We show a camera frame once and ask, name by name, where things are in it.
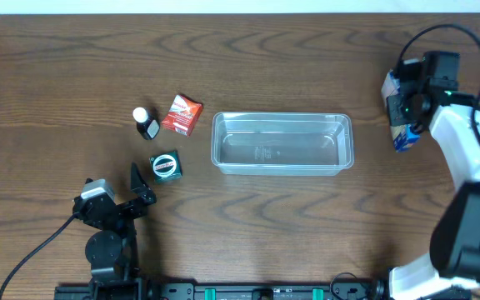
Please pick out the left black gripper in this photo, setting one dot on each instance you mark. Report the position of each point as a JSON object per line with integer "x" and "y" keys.
{"x": 120, "y": 207}

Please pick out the dark medicine bottle white cap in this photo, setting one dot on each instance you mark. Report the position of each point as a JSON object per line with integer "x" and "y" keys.
{"x": 147, "y": 125}

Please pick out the red Panadol box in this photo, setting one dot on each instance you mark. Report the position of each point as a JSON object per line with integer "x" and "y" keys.
{"x": 182, "y": 115}

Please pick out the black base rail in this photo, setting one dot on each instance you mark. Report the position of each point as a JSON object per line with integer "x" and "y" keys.
{"x": 353, "y": 290}

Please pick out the blue KoolFever box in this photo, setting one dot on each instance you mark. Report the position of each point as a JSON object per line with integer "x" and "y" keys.
{"x": 402, "y": 136}

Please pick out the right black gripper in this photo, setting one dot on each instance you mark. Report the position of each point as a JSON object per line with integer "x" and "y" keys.
{"x": 398, "y": 115}

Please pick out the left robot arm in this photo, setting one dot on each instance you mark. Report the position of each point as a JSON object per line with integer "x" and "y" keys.
{"x": 113, "y": 251}

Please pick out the green round-logo box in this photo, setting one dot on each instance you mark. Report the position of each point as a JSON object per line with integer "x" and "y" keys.
{"x": 166, "y": 167}

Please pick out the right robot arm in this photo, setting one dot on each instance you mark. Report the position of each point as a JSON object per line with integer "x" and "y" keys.
{"x": 453, "y": 258}

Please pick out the clear plastic container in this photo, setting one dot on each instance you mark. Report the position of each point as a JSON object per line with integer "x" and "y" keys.
{"x": 282, "y": 143}

